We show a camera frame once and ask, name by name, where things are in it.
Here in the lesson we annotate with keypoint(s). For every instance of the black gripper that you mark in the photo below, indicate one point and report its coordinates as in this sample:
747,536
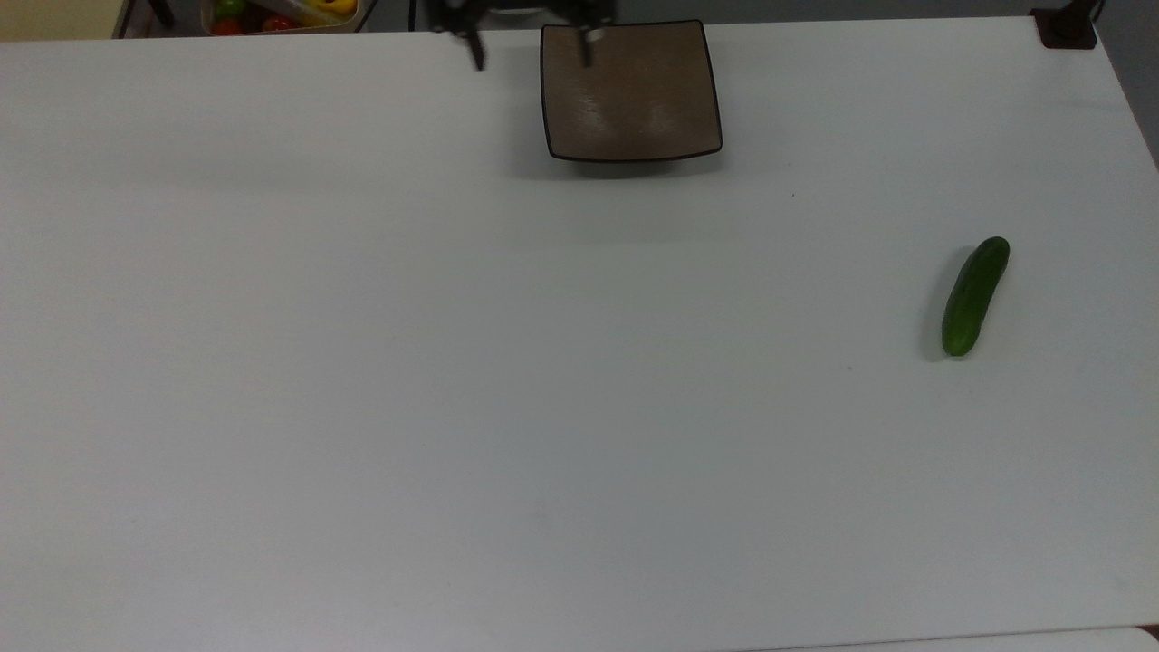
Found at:
525,13

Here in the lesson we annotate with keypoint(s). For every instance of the basket of toy fruit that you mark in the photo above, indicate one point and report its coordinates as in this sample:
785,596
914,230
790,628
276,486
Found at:
348,24

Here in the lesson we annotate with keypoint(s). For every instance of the green cucumber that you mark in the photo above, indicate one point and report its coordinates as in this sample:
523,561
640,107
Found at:
974,297

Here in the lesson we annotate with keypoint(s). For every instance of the green toy fruit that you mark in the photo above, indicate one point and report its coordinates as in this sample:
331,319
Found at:
230,7

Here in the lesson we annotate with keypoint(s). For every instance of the brown square ceramic plate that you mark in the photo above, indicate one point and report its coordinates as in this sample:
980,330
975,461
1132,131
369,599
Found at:
630,95

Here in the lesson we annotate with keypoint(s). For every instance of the yellow toy fruit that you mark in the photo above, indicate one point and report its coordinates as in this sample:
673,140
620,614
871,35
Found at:
331,8

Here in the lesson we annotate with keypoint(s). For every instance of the beige board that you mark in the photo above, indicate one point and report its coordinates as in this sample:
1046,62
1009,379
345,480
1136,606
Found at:
54,18

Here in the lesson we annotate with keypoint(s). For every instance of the red toy tomato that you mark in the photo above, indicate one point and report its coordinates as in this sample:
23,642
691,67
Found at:
278,23
226,26

